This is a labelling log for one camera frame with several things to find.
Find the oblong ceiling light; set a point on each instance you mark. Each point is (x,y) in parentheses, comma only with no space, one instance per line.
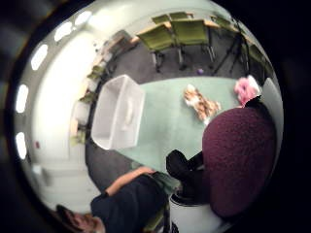
(63,30)
(21,145)
(22,98)
(39,57)
(83,16)

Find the black tripod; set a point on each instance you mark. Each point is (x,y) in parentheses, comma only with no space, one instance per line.
(236,48)

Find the brown and white soft toy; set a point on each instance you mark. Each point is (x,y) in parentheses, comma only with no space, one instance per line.
(201,104)

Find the small purple ball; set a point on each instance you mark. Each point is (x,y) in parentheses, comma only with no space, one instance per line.
(200,71)

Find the person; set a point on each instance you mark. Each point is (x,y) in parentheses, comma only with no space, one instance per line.
(129,204)

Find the green seat chair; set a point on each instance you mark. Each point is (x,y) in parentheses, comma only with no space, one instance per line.
(163,186)

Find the pink soft toy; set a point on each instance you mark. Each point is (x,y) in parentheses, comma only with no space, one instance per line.
(246,89)

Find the white translucent plastic bin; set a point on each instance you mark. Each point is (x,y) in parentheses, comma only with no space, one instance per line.
(118,113)

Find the wooden desk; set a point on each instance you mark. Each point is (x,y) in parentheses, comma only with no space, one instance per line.
(150,29)
(212,23)

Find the row of wall-side desks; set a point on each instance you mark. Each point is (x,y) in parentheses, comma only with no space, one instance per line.
(89,97)

